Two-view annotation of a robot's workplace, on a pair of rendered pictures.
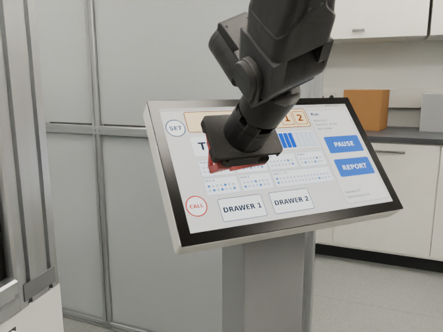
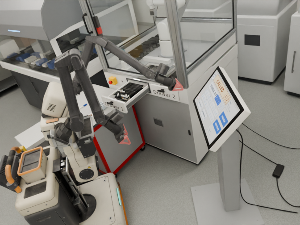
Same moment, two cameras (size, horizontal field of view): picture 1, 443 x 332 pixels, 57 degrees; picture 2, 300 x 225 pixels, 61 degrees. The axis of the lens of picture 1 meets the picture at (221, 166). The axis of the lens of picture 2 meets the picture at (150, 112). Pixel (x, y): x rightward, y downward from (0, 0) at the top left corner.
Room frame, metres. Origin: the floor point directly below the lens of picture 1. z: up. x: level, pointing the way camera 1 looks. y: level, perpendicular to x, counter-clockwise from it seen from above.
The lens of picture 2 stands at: (1.17, -1.41, 2.02)
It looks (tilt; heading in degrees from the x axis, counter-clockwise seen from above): 35 degrees down; 121
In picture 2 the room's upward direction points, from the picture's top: 15 degrees counter-clockwise
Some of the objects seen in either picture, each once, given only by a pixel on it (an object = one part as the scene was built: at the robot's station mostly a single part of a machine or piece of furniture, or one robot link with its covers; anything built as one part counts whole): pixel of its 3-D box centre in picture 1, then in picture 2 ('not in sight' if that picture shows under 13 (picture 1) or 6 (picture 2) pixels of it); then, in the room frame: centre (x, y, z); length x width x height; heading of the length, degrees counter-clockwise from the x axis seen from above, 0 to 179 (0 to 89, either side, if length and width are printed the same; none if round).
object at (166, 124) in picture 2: not in sight; (177, 100); (0.20, 0.83, 0.40); 1.03 x 0.95 x 0.80; 164
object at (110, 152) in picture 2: not in sight; (102, 131); (-0.46, 0.21, 0.38); 0.62 x 0.58 x 0.76; 164
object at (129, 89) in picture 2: not in sight; (129, 92); (-0.01, 0.27, 0.87); 0.22 x 0.18 x 0.06; 74
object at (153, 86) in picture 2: not in sight; (164, 92); (0.32, 0.29, 0.87); 0.29 x 0.02 x 0.11; 164
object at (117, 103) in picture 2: not in sight; (114, 104); (-0.07, 0.08, 0.87); 0.29 x 0.02 x 0.11; 164
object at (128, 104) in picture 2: not in sight; (130, 92); (-0.01, 0.28, 0.86); 0.40 x 0.26 x 0.06; 74
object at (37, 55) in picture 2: not in sight; (57, 35); (-1.52, 1.19, 1.13); 1.78 x 1.14 x 0.45; 164
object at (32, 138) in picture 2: not in sight; (52, 162); (-0.76, -0.29, 0.38); 0.30 x 0.30 x 0.76; 68
